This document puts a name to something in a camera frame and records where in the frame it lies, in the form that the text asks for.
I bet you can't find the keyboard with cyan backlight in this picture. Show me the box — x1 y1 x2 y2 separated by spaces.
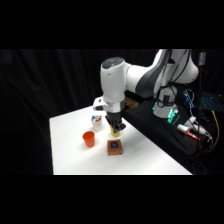
199 93 222 112

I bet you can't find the black robot stand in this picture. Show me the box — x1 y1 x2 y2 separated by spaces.
119 99 214 174

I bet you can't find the white cup with small items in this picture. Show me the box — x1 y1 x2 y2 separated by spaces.
90 114 104 131

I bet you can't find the yellow plastic cup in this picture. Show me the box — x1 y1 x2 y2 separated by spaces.
109 123 122 138

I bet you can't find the tan wooden piece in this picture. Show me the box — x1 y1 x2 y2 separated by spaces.
124 97 140 110

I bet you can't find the brown block with blue square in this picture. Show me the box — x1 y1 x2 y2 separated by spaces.
107 139 124 157

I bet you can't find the yellow cable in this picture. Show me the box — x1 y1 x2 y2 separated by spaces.
210 109 221 155

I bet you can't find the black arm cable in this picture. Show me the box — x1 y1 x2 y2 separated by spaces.
156 49 192 104

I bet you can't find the green lit control box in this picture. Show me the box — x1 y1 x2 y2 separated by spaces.
167 107 180 125

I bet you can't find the orange plastic cup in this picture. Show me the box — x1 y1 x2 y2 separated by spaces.
82 130 97 148

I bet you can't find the black curtain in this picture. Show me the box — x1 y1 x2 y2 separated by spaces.
0 49 224 176

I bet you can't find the black camera pole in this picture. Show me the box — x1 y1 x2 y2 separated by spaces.
196 49 208 134

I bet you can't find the blue cable bundle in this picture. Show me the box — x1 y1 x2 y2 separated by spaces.
182 89 195 110

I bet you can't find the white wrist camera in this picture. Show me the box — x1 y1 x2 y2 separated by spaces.
92 96 110 112

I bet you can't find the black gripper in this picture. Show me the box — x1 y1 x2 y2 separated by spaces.
105 111 127 134

